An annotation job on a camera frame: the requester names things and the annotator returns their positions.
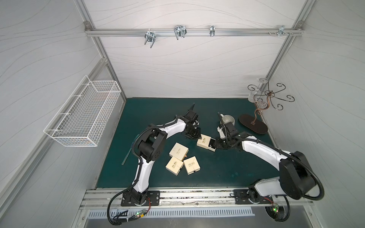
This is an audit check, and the cream drawer jewelry box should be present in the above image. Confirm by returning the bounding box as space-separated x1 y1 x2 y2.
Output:
196 134 216 152

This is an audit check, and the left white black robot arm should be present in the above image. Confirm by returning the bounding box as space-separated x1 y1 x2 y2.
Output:
126 105 201 205

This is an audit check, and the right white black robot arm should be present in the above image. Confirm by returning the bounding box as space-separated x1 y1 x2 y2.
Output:
214 122 324 204

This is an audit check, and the metal jewelry stand dark base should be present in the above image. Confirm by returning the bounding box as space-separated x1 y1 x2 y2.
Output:
238 77 296 135

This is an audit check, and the grey ribbed ceramic mug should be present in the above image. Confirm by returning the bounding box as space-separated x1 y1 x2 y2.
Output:
219 114 235 125

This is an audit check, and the metal clamp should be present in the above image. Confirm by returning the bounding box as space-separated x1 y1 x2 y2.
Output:
268 26 294 37
174 25 187 40
210 25 215 37
144 30 156 48

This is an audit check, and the aluminium crossbar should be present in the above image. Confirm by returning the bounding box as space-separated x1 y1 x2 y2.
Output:
85 28 305 37

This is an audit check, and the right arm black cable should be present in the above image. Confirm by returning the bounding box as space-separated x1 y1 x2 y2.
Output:
217 112 325 222

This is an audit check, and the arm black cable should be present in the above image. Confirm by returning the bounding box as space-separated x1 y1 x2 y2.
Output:
106 102 197 226
217 112 325 222

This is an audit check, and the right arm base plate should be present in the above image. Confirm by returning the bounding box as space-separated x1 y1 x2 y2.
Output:
230 189 273 205

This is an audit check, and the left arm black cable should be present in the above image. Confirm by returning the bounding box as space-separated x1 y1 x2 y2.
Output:
106 102 197 226

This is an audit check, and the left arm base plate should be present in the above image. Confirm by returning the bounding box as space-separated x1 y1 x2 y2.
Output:
121 189 161 207

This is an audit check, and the white wire basket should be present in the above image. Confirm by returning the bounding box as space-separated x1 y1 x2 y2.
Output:
43 75 121 147

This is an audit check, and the white slotted cable duct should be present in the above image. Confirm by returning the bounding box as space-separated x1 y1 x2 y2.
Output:
87 207 255 219

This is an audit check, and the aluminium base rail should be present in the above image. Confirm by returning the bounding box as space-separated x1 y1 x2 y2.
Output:
79 186 314 210

